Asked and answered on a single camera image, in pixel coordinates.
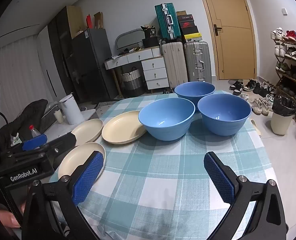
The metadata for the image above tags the grey arched panel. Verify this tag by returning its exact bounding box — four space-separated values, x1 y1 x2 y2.
115 29 144 53

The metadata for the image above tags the black yellow shoe box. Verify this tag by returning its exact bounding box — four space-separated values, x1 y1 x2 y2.
183 33 203 43

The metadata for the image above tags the black paper bag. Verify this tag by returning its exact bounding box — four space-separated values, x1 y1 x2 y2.
141 26 161 48

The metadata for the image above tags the teal suitcase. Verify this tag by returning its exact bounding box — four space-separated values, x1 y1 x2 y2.
154 3 181 42

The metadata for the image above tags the wooden shoe rack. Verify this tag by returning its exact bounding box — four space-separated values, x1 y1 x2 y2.
273 34 296 120

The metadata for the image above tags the plastic water bottle red cap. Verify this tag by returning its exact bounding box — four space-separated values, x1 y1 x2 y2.
29 125 42 138

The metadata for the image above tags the black braided cable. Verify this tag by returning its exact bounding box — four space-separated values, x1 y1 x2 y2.
0 159 24 228

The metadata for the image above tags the person's left hand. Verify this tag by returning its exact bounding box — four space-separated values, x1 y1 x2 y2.
0 201 27 228

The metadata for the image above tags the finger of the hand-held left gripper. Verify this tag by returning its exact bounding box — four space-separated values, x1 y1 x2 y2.
44 132 78 161
0 134 48 157

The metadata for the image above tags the white lidded canister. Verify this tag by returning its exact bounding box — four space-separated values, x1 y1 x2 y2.
59 93 85 125

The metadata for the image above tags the black quilted bag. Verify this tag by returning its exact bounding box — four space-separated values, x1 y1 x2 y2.
39 104 60 133

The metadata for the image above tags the black refrigerator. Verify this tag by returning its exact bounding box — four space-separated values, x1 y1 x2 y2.
72 28 118 104

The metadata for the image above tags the grey side table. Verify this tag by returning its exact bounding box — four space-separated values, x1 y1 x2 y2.
43 107 98 140

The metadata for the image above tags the white dresser with drawers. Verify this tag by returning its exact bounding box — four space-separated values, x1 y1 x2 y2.
104 47 169 98

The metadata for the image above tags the teal white checked tablecloth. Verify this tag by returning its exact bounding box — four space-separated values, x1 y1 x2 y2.
49 92 273 240

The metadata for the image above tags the group of loose shoes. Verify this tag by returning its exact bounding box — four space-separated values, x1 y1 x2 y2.
228 79 278 117

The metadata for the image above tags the woven laundry basket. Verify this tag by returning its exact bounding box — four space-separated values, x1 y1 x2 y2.
120 67 145 98

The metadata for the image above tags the tall black cabinet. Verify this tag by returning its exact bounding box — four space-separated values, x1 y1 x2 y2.
48 6 88 103

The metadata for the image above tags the blue bowl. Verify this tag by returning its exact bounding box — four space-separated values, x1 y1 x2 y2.
197 94 252 136
174 81 216 105
138 97 196 141

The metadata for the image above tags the black jacket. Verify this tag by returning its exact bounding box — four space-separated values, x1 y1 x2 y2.
0 99 50 145

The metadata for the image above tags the wooden door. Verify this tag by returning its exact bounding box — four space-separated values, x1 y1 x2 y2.
195 0 257 80

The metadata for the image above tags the white bin with black bag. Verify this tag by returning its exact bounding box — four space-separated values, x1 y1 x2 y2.
271 95 296 135

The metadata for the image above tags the cream plate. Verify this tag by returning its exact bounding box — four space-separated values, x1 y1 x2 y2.
70 119 104 147
102 110 147 145
58 142 106 183

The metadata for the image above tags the cream slipper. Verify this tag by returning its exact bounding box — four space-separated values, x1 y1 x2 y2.
250 119 262 138

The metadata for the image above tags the silver suitcase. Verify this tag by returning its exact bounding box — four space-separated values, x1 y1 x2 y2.
183 41 212 83

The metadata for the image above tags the cream cup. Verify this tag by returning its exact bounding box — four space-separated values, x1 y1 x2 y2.
53 111 64 124

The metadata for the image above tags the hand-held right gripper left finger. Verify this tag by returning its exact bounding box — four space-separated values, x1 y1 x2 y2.
21 150 106 240

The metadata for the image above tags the beige suitcase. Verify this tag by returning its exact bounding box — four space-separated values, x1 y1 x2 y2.
161 41 188 89

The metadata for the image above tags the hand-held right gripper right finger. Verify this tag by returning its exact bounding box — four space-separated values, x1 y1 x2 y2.
203 151 289 240

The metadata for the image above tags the brown cardboard piece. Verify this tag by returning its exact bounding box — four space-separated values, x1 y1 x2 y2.
93 12 105 29

